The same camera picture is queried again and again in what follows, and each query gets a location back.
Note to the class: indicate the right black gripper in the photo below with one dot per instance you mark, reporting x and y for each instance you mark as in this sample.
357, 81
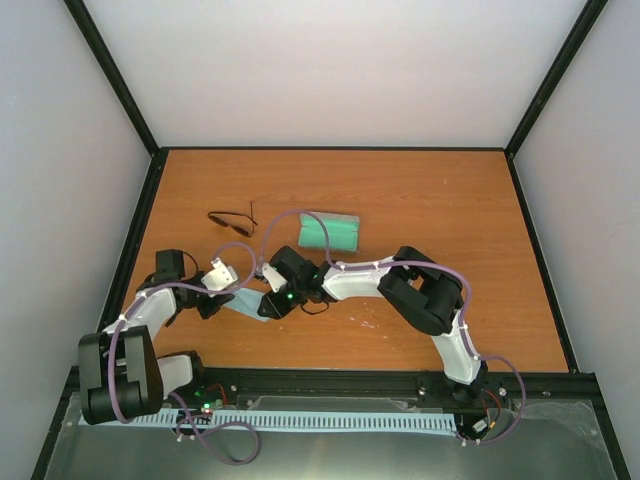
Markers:
269, 304

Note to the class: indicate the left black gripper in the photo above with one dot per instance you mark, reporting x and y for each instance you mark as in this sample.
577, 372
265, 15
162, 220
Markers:
205, 311

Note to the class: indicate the light blue cleaning cloth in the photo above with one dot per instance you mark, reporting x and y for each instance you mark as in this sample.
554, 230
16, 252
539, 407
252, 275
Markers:
246, 302

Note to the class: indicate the black sunglasses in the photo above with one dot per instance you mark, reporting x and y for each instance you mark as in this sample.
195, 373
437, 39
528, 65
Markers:
242, 223

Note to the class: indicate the grey glasses case green lining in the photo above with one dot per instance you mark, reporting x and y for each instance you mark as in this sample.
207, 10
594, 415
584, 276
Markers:
342, 230

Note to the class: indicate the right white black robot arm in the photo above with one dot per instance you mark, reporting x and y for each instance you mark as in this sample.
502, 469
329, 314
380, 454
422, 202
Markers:
431, 298

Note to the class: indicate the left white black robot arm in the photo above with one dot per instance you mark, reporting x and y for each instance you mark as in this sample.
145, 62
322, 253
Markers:
120, 376

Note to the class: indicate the left controller board with leds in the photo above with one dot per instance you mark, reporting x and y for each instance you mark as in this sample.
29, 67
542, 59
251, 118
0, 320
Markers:
207, 400

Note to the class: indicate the clear acrylic cover plate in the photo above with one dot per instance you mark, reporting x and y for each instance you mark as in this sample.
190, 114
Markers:
553, 440

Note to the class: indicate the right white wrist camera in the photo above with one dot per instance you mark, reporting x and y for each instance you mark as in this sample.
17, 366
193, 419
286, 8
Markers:
269, 275

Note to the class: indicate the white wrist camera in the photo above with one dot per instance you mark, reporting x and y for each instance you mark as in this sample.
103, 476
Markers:
220, 277
269, 275

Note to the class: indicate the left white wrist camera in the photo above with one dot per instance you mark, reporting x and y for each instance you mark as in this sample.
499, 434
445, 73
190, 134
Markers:
220, 277

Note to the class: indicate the light blue slotted cable duct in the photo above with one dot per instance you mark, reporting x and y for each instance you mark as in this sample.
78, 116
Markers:
330, 422

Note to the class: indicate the right controller board with wires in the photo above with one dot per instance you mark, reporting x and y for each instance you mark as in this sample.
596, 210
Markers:
492, 409

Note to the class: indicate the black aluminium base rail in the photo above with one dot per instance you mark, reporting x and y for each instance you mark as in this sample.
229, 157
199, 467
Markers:
422, 388

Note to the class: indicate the left black frame post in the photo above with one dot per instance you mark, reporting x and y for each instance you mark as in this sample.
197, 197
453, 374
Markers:
99, 49

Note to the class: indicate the black frame post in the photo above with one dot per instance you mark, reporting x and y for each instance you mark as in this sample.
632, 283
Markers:
99, 49
573, 42

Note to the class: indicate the right black frame post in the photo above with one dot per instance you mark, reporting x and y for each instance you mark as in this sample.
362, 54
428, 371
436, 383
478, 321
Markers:
573, 42

